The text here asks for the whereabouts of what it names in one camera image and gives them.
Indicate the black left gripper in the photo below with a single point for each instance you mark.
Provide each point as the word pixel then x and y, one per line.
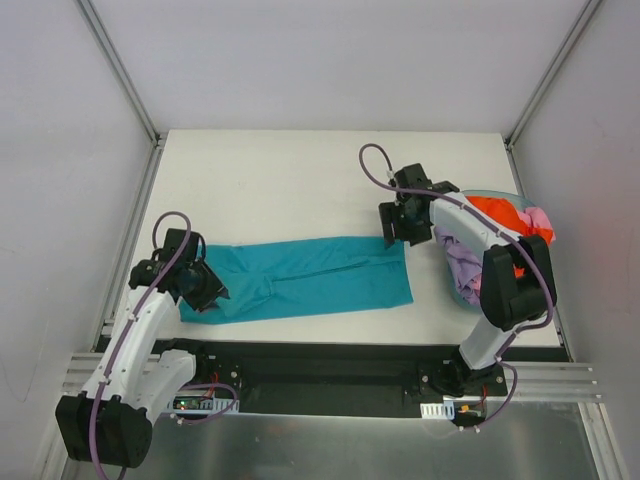
pixel 208 288

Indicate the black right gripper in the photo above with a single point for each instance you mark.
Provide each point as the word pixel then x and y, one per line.
pixel 400 223

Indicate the teal t shirt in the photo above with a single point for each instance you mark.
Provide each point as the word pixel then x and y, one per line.
pixel 300 278

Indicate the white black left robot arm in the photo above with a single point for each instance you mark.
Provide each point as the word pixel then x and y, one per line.
pixel 110 421

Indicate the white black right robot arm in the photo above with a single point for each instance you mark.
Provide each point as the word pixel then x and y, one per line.
pixel 517 289

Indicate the lavender t shirt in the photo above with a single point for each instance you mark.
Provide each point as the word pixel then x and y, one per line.
pixel 464 266

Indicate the orange t shirt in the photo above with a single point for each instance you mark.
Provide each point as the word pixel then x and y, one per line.
pixel 506 214

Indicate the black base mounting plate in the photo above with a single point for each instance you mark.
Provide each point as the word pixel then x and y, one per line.
pixel 321 379

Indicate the pink t shirt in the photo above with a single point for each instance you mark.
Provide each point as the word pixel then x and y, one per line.
pixel 535 217

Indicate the white slotted cable duct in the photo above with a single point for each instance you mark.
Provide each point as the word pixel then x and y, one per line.
pixel 203 406

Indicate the left aluminium corner post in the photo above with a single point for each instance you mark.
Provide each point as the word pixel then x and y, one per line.
pixel 108 49

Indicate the aluminium corner post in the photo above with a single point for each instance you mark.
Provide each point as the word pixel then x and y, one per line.
pixel 576 31
pixel 108 49

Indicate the small white cable duct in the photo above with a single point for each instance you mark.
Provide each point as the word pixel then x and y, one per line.
pixel 438 411

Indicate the aluminium front frame rail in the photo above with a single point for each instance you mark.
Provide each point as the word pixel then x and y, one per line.
pixel 537 381

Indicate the right aluminium corner post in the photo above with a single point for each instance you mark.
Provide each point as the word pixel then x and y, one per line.
pixel 576 31

